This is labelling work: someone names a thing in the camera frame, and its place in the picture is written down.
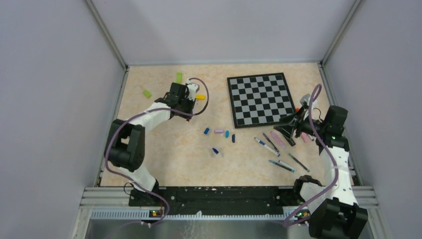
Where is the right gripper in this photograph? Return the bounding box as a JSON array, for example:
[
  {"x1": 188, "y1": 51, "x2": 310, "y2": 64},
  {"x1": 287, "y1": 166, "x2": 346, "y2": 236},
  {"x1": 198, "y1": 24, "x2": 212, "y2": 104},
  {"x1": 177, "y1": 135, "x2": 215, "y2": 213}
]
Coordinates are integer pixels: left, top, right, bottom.
[{"x1": 274, "y1": 106, "x2": 327, "y2": 139}]

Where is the lilac highlighter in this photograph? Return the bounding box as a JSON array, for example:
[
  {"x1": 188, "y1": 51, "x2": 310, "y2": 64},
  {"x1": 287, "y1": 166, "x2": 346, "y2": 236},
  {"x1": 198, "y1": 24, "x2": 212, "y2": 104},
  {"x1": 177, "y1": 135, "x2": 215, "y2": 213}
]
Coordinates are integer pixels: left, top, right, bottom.
[{"x1": 270, "y1": 131, "x2": 286, "y2": 149}]

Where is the green thin pen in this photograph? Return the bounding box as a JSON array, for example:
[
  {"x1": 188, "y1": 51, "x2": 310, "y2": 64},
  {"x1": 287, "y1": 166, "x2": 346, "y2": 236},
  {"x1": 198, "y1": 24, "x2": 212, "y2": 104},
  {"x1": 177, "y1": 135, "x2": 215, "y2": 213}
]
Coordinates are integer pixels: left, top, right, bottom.
[{"x1": 287, "y1": 153, "x2": 310, "y2": 172}]

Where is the dark thin pen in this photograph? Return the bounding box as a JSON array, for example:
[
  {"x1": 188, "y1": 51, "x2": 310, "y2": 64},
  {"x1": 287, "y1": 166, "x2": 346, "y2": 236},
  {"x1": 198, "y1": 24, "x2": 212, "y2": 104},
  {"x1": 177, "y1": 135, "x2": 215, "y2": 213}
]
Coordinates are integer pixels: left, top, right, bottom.
[{"x1": 262, "y1": 132, "x2": 280, "y2": 153}]

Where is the blue capped white marker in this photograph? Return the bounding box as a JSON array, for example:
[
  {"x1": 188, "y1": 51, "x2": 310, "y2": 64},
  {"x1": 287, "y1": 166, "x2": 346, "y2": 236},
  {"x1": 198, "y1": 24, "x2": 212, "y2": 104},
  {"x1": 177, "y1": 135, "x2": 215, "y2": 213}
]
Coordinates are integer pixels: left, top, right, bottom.
[{"x1": 254, "y1": 137, "x2": 280, "y2": 157}]

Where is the blue thin pen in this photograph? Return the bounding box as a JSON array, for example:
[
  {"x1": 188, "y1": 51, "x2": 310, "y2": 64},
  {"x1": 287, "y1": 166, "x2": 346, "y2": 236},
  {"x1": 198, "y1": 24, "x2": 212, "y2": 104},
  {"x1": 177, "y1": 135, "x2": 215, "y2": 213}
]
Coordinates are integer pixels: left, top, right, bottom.
[{"x1": 268, "y1": 160, "x2": 295, "y2": 173}]

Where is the pink highlighter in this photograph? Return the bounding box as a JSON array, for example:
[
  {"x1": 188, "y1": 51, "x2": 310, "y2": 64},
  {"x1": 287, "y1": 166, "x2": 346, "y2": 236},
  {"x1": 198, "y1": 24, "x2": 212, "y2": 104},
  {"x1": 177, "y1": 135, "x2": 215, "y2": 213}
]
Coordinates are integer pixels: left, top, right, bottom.
[{"x1": 300, "y1": 132, "x2": 312, "y2": 143}]

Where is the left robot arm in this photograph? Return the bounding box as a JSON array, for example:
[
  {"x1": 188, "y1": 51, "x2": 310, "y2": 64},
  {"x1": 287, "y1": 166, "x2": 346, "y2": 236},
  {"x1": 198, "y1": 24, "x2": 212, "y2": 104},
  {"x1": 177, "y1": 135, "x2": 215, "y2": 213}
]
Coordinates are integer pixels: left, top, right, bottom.
[{"x1": 104, "y1": 82, "x2": 200, "y2": 206}]

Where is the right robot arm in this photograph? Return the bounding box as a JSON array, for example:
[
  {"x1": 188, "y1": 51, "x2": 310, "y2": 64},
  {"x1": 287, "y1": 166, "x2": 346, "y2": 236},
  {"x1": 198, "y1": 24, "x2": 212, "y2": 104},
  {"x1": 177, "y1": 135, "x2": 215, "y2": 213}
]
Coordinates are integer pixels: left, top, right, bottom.
[{"x1": 274, "y1": 105, "x2": 368, "y2": 239}]

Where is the green block far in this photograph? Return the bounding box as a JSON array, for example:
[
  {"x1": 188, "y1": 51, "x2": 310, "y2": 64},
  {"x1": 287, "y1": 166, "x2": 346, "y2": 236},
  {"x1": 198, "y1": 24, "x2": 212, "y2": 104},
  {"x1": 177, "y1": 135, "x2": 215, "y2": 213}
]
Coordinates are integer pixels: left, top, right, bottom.
[{"x1": 176, "y1": 72, "x2": 183, "y2": 84}]

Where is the black white chessboard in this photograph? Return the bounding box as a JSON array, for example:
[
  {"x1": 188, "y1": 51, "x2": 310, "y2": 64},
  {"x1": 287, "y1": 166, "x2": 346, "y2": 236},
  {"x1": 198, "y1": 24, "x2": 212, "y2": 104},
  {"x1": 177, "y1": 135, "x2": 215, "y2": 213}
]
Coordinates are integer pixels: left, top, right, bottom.
[{"x1": 226, "y1": 73, "x2": 296, "y2": 128}]

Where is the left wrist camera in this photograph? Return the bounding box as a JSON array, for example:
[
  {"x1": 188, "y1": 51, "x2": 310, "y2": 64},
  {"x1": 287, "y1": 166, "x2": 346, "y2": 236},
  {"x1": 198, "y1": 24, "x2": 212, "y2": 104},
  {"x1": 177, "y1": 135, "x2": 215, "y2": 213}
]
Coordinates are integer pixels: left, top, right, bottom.
[{"x1": 186, "y1": 83, "x2": 200, "y2": 101}]

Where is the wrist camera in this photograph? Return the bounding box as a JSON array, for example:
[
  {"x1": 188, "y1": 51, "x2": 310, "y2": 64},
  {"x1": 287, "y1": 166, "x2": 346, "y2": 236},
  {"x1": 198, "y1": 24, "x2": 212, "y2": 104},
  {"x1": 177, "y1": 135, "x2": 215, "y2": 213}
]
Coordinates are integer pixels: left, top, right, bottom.
[
  {"x1": 300, "y1": 94, "x2": 318, "y2": 110},
  {"x1": 186, "y1": 83, "x2": 200, "y2": 101}
]

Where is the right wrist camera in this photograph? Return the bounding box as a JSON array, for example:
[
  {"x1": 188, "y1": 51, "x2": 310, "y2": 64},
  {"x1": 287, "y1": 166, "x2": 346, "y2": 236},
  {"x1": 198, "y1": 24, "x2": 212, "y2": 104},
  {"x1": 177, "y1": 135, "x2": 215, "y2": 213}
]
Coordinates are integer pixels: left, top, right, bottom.
[{"x1": 300, "y1": 94, "x2": 318, "y2": 110}]

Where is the green block near wall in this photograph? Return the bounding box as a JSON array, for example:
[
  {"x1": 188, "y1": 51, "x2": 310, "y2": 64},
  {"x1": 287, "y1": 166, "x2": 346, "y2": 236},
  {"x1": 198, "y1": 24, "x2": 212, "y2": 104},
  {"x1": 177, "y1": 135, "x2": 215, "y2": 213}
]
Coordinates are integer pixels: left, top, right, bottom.
[{"x1": 142, "y1": 90, "x2": 152, "y2": 98}]

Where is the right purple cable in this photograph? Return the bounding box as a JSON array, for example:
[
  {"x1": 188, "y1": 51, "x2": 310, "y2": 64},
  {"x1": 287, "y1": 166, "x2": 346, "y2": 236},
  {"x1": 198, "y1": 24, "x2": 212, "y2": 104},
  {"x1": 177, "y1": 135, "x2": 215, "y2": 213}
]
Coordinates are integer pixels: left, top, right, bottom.
[{"x1": 283, "y1": 84, "x2": 339, "y2": 228}]

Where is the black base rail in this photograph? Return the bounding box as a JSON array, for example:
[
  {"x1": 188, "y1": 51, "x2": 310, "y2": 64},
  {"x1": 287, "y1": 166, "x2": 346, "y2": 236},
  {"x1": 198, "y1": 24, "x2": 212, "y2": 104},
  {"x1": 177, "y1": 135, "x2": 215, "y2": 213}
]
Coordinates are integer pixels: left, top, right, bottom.
[{"x1": 128, "y1": 186, "x2": 303, "y2": 216}]

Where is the aluminium frame rail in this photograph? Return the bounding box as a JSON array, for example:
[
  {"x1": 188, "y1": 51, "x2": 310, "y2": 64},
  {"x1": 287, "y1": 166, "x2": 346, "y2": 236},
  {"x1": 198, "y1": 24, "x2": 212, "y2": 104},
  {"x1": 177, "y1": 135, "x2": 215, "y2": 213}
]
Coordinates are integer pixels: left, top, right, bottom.
[{"x1": 79, "y1": 187, "x2": 377, "y2": 222}]

